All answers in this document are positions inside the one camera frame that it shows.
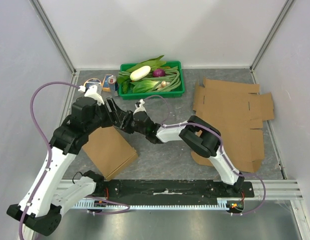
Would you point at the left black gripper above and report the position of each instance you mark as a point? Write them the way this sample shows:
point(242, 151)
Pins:
point(114, 117)

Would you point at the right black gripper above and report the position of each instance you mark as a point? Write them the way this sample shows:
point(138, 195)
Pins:
point(128, 120)

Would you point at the spare cardboard box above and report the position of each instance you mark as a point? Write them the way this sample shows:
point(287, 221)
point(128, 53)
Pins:
point(238, 111)

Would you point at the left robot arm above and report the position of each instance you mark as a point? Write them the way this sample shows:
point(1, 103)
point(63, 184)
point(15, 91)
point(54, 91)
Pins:
point(38, 210)

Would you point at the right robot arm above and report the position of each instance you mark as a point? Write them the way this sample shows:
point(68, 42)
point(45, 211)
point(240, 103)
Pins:
point(201, 137)

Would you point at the leafy green vegetable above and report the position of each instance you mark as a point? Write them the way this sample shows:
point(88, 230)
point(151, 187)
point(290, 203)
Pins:
point(123, 77)

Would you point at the red and blue drink can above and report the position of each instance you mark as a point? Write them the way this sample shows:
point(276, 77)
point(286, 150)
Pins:
point(113, 86)

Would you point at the bok choy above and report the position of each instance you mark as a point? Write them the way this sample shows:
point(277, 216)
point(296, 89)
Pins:
point(145, 86)

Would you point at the yellow tape roll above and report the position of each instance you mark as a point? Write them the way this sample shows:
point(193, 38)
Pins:
point(92, 82)

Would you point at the green plastic tray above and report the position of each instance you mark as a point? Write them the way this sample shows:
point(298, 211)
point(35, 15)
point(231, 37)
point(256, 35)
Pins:
point(178, 92)

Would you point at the white eggplant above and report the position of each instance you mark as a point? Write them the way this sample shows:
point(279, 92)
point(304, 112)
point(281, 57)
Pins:
point(140, 73)

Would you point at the green long beans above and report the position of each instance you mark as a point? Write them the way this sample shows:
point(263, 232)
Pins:
point(173, 79)

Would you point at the purple onion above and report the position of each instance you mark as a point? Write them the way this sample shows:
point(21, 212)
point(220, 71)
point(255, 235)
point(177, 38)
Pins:
point(159, 73)

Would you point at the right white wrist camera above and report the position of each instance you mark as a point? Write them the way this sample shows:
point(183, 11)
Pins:
point(139, 105)

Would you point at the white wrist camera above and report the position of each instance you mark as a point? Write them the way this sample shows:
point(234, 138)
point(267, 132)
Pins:
point(92, 92)
point(139, 105)

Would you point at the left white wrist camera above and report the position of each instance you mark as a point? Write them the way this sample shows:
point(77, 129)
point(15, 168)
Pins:
point(92, 92)

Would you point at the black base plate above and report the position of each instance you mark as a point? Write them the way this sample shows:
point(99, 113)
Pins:
point(130, 189)

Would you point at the slotted cable duct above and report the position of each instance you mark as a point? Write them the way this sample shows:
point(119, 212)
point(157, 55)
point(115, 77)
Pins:
point(164, 202)

